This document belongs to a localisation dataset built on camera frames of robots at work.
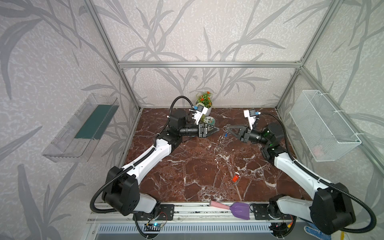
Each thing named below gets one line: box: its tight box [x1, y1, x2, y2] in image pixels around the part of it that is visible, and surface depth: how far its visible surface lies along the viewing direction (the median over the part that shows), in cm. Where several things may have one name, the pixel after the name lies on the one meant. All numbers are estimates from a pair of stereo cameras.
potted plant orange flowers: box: [195, 91, 213, 115], surface depth 107 cm
